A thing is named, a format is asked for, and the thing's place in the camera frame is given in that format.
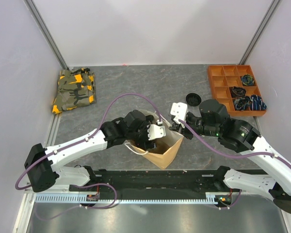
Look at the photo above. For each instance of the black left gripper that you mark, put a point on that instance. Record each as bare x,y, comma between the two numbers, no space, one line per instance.
141,143

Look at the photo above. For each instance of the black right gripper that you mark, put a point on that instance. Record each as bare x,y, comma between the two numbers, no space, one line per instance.
184,131

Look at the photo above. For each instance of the brown paper takeout bag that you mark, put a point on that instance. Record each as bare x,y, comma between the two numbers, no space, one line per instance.
166,148

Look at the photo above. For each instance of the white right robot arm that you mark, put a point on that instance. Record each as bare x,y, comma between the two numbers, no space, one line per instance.
236,139

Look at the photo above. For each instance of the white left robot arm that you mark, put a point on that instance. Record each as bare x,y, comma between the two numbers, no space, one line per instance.
45,167

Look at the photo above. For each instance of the orange compartment tray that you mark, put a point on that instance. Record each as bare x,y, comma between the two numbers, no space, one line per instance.
223,78

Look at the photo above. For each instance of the camouflage folded cloth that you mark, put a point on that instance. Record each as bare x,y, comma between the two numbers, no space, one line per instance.
76,88

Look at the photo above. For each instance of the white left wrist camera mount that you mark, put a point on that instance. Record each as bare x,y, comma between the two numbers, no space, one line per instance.
156,130

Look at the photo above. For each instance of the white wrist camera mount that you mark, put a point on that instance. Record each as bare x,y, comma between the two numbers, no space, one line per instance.
179,112
156,130

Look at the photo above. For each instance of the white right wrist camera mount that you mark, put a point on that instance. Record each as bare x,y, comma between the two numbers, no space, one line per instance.
179,112

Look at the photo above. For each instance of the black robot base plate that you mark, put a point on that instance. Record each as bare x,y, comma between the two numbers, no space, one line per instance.
200,181

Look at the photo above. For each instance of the grey slotted cable duct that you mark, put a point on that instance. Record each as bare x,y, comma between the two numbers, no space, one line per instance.
87,199

